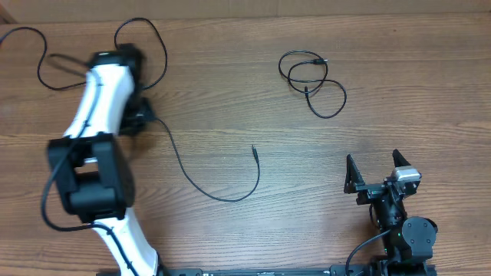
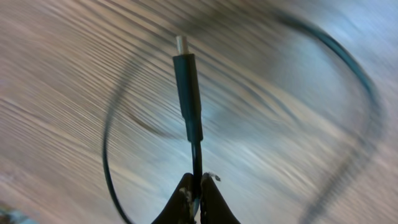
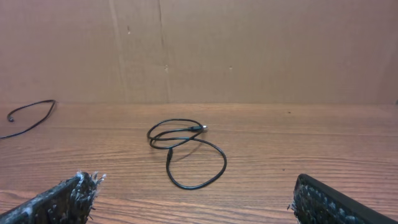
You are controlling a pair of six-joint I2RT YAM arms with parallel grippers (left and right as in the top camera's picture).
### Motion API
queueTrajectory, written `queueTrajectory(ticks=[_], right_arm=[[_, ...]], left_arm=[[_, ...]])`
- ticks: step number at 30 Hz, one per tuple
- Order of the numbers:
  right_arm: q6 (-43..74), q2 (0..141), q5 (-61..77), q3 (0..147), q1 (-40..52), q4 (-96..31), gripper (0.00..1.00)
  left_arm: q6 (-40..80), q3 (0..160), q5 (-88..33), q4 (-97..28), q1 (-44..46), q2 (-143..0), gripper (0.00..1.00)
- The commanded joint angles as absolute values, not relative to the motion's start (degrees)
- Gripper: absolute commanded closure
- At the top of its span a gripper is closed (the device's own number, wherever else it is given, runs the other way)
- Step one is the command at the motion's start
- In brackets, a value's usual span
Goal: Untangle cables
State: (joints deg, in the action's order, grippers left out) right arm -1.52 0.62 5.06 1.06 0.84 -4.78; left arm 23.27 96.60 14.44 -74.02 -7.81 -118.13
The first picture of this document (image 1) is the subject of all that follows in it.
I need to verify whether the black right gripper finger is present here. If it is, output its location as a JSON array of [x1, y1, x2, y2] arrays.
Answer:
[[344, 154, 364, 194], [392, 149, 410, 167]]

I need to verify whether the black USB cable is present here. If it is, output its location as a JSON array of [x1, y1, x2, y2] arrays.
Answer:
[[0, 17, 169, 92], [278, 50, 348, 120], [153, 117, 262, 203]]

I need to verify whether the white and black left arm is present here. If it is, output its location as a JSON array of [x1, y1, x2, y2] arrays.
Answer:
[[41, 44, 165, 275]]

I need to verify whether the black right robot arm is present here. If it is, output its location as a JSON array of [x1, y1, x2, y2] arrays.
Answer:
[[344, 149, 438, 275]]

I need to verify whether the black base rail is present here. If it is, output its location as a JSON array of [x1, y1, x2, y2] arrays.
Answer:
[[95, 264, 438, 276]]

